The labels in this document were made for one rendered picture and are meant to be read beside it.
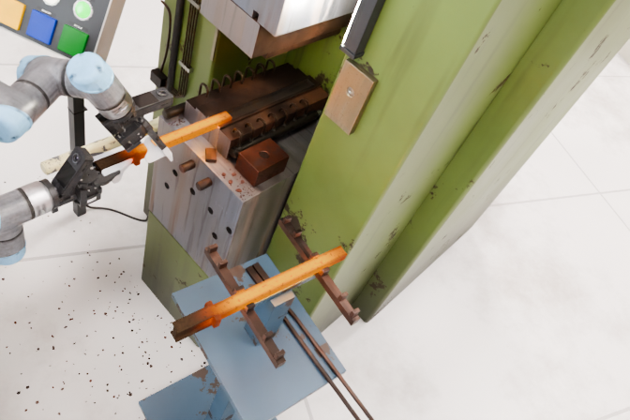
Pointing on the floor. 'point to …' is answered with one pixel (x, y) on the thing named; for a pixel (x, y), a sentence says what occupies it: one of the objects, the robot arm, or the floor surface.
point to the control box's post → (76, 134)
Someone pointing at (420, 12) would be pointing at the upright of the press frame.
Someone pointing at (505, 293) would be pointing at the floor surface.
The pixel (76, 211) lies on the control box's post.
